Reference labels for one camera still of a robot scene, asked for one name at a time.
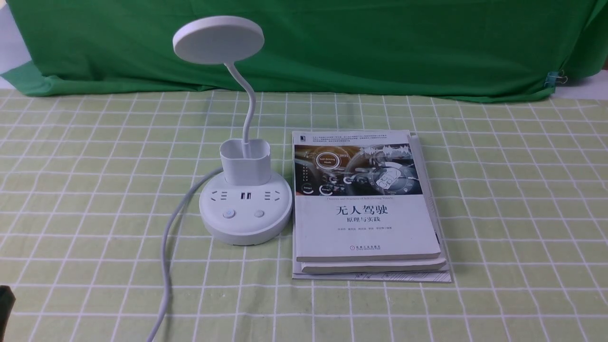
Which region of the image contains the teal binder clip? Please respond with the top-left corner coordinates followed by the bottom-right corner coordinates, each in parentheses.
top-left (543, 71), bottom-right (568, 88)

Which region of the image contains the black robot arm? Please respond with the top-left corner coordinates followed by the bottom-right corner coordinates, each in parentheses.
top-left (0, 285), bottom-right (16, 320)

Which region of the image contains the top white self-driving book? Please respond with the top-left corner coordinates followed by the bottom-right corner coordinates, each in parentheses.
top-left (292, 131), bottom-right (442, 263)

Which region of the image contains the green backdrop cloth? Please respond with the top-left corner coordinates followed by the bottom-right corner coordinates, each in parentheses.
top-left (1, 0), bottom-right (607, 103)

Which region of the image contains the bottom white book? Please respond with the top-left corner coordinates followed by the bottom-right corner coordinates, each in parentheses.
top-left (292, 138), bottom-right (452, 284)

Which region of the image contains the white desk lamp with base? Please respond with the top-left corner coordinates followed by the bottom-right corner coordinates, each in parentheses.
top-left (173, 16), bottom-right (293, 246)

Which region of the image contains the white lamp power cable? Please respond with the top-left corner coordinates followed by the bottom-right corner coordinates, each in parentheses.
top-left (145, 173), bottom-right (225, 342)

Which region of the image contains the green checkered tablecloth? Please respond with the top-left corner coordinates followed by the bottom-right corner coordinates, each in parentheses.
top-left (0, 89), bottom-right (608, 342)

